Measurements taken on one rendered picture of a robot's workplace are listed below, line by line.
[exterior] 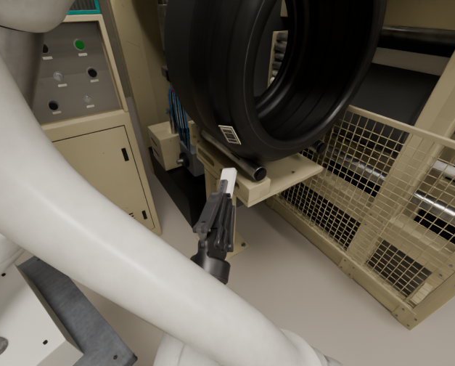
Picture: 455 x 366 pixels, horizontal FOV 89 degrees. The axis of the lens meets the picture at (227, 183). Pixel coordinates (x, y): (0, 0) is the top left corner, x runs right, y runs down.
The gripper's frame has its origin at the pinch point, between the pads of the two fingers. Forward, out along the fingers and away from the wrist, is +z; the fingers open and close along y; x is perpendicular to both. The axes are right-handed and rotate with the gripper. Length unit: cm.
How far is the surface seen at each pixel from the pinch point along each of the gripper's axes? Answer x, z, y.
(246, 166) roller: -3.8, 15.6, 16.0
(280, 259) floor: -16, 11, 114
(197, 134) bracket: -27.3, 33.4, 16.1
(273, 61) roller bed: -3, 82, 25
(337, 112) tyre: 22.4, 35.8, 19.5
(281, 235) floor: -18, 29, 121
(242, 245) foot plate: -40, 16, 105
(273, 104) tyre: -1, 52, 25
